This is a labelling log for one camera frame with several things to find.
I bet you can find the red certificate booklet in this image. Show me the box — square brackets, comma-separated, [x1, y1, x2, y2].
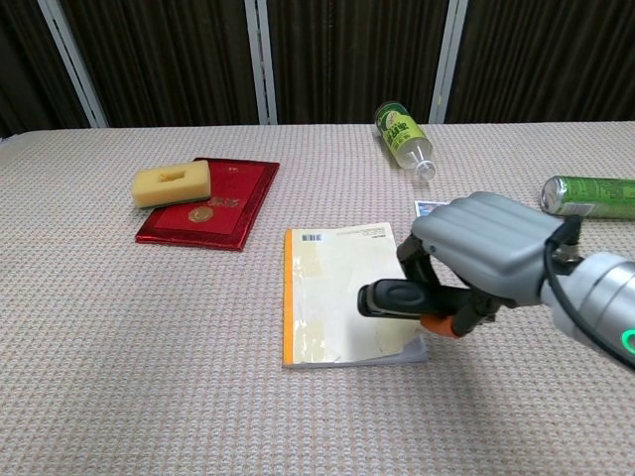
[134, 157, 281, 253]

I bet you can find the grey partition frame post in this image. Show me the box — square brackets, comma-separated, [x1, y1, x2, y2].
[428, 0, 471, 124]
[38, 0, 109, 129]
[243, 0, 278, 125]

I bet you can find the yellow sponge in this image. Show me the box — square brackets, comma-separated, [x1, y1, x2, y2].
[131, 160, 212, 209]

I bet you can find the green drink can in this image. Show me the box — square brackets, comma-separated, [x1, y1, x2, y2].
[540, 175, 635, 221]

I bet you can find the clear bottle with green label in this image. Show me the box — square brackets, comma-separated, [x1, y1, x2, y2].
[373, 100, 437, 181]

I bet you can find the beige woven tablecloth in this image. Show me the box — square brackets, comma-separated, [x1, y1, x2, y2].
[0, 120, 635, 476]

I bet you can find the postcard with red building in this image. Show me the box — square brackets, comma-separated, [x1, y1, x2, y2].
[413, 199, 450, 218]

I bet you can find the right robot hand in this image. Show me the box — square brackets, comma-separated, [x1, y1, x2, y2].
[395, 191, 582, 339]

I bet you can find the white notebook with orange spine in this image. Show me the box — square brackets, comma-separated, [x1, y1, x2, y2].
[282, 221, 430, 371]

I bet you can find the black cable on right wrist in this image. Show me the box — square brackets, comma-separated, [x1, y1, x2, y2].
[543, 215, 635, 373]

